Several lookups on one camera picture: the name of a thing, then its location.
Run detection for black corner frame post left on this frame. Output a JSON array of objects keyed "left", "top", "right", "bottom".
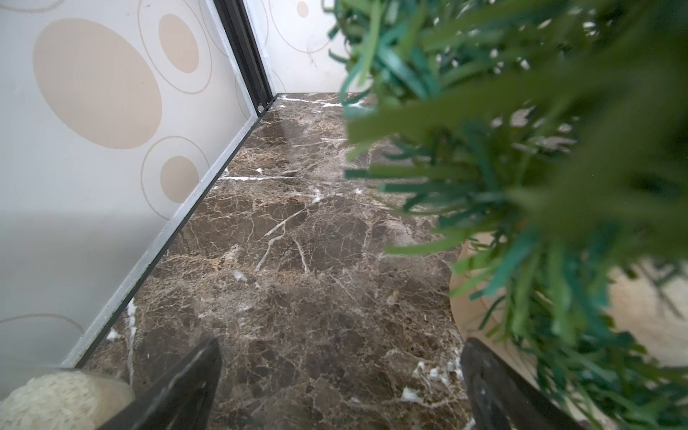
[{"left": 213, "top": 0, "right": 275, "bottom": 118}]

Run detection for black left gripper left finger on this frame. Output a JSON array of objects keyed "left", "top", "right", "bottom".
[{"left": 100, "top": 338, "right": 223, "bottom": 430}]

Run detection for wooden tree base disc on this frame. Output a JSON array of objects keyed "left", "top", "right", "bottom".
[{"left": 449, "top": 232, "right": 688, "bottom": 388}]

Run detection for glass jar of rice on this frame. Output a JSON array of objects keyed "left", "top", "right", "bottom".
[{"left": 1, "top": 370, "right": 134, "bottom": 429}]

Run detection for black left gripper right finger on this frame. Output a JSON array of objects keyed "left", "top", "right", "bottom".
[{"left": 460, "top": 338, "right": 582, "bottom": 430}]

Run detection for small green christmas tree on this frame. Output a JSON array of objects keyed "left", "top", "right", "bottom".
[{"left": 322, "top": 1, "right": 687, "bottom": 429}]

